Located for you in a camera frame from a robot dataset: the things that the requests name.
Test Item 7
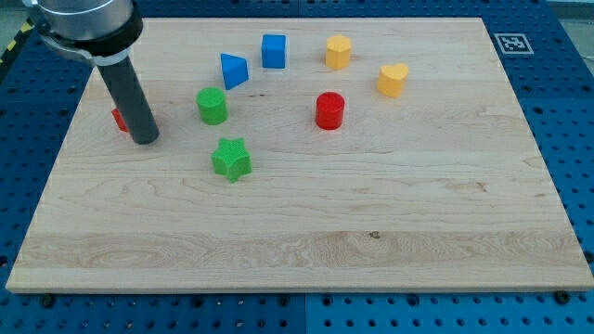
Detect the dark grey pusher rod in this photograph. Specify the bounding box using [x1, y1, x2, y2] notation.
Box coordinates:
[98, 57, 160, 145]

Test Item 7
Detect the yellow hexagon block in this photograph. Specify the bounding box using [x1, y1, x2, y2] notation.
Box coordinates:
[325, 34, 352, 70]

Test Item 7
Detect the green cylinder block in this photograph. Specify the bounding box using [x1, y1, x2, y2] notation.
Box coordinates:
[196, 87, 228, 125]

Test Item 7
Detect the blue triangular prism block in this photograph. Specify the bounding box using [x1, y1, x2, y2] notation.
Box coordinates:
[220, 53, 249, 90]

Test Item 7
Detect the red cylinder block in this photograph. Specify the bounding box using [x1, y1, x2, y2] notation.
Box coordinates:
[315, 92, 345, 130]

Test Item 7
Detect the small red block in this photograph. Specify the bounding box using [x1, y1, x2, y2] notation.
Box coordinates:
[111, 109, 128, 133]

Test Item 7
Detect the green star block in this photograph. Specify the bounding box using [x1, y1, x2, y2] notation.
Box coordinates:
[211, 138, 252, 183]

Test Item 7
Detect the yellow heart block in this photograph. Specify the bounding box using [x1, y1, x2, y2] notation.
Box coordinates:
[377, 63, 409, 97]

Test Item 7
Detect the white fiducial marker tag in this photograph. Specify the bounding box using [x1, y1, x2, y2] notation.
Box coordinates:
[495, 33, 534, 55]

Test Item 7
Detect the blue cube block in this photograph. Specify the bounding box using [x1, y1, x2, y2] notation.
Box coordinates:
[261, 34, 287, 69]

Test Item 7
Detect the light wooden board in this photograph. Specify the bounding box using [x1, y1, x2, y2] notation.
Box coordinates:
[6, 18, 593, 294]

